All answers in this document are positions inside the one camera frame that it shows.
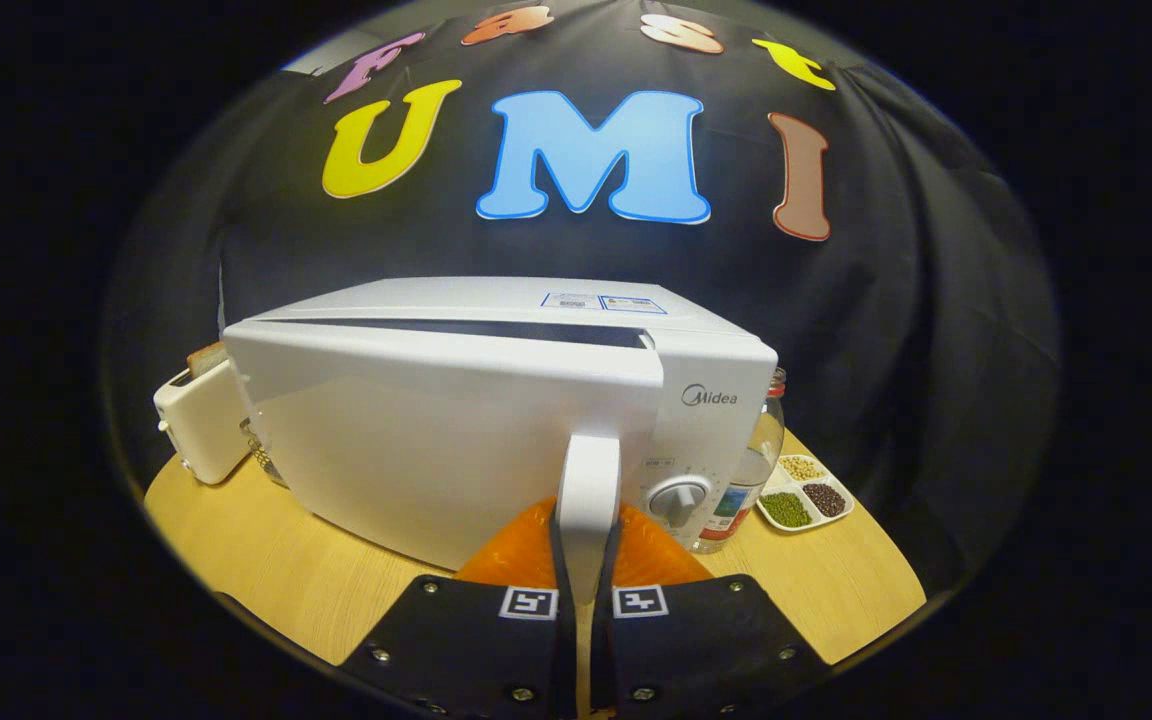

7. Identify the white toaster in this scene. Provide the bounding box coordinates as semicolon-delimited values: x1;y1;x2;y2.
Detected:
153;358;253;486

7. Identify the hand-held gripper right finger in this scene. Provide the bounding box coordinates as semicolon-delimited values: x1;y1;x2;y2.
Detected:
591;500;830;720

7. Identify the white microwave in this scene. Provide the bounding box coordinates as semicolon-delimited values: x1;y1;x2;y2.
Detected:
221;277;780;571

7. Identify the white divided dish of beans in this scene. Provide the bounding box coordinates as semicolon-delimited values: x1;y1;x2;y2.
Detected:
756;454;855;533

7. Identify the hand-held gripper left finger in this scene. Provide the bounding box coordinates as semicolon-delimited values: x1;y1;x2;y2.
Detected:
339;497;577;720

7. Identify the clear plastic bottle red label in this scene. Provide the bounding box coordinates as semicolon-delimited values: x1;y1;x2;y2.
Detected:
693;366;787;555

